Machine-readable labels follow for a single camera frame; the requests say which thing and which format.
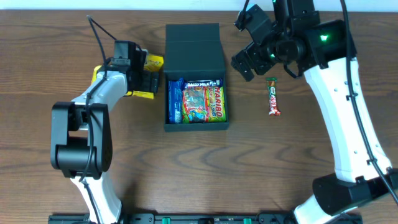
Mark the yellow Mentos gum bottle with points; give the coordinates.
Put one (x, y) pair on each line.
(95, 71)

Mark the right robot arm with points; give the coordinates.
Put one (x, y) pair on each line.
(326, 58)

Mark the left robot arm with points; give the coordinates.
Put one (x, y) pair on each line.
(81, 143)

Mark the blue Oreo cookie pack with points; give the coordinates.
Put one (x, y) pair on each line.
(175, 100)

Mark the Haribo gummy candy bag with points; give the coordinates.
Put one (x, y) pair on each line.
(203, 105)

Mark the red KitKat bar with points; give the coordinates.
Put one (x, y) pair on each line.
(273, 106)

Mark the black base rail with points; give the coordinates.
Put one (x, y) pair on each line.
(150, 218)

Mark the dark green box with lid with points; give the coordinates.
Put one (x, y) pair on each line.
(193, 52)

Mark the yellow seed snack bag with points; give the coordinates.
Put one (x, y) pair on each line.
(153, 64)

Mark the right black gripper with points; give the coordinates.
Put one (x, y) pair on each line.
(249, 60)

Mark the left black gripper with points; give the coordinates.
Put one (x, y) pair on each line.
(149, 81)

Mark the purple Dairy Milk bar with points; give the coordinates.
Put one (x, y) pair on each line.
(203, 83)

